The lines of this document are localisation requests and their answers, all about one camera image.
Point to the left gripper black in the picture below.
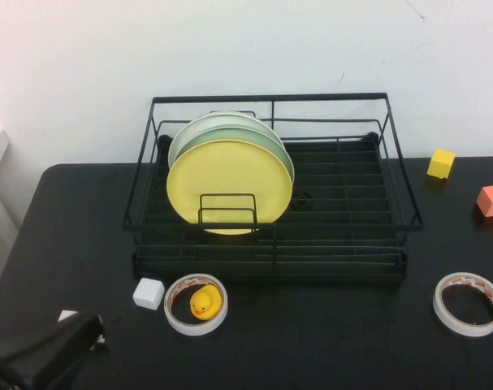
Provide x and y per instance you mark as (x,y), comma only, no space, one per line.
(47,353)

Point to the yellow plate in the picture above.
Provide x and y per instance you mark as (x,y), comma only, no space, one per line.
(230,174)

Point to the pale cream plate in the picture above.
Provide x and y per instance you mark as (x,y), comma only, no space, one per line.
(188,132)

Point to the mint green plate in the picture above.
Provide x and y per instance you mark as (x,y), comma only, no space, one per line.
(270,145)

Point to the white power adapter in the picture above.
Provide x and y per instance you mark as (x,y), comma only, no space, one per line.
(67,315)

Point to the white cube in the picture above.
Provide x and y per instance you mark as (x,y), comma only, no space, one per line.
(148,294)

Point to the white tape roll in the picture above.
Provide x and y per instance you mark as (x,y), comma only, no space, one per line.
(194,330)
(465,330)

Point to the yellow rubber duck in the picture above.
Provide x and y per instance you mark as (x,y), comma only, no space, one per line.
(201,302)

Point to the yellow cube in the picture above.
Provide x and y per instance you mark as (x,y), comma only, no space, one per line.
(441,164)

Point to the orange cube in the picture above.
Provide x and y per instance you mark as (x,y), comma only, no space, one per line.
(491,201)

